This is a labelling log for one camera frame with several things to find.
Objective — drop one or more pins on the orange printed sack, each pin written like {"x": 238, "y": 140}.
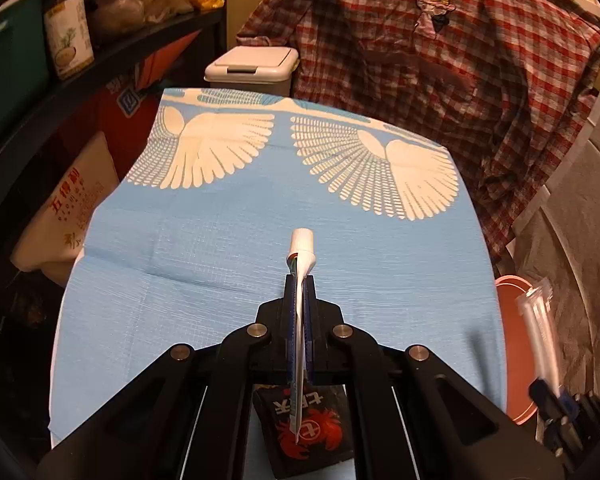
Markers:
{"x": 125, "y": 125}

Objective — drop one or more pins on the spice jar with dark lid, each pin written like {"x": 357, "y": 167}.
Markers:
{"x": 70, "y": 35}

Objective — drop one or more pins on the white rice sack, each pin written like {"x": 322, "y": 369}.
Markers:
{"x": 65, "y": 220}

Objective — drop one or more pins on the red plaid shirt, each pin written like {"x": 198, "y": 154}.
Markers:
{"x": 380, "y": 60}

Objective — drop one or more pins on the grey fabric cover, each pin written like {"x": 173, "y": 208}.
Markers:
{"x": 570, "y": 240}

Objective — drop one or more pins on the white lidded trash bin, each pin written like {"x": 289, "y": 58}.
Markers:
{"x": 250, "y": 77}

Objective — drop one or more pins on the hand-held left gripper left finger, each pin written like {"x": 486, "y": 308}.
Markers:
{"x": 290, "y": 310}

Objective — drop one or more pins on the blue wing print tablecloth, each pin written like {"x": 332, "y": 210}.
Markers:
{"x": 205, "y": 240}

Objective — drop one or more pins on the clear plastic wrapper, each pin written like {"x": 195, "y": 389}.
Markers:
{"x": 537, "y": 330}

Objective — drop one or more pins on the green box with white lid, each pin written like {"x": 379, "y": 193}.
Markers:
{"x": 15, "y": 60}

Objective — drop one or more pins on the black packet with red crab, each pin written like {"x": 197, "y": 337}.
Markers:
{"x": 320, "y": 425}

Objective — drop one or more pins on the black storage shelf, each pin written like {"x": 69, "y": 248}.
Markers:
{"x": 145, "y": 40}

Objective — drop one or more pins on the white toothpaste tube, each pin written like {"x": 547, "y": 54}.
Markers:
{"x": 300, "y": 255}

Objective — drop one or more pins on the clear bags of food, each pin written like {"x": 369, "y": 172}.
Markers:
{"x": 125, "y": 10}

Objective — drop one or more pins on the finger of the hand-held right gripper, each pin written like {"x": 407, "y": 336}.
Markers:
{"x": 540, "y": 397}
{"x": 566, "y": 405}

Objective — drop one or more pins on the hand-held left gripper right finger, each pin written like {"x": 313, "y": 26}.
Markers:
{"x": 308, "y": 310}

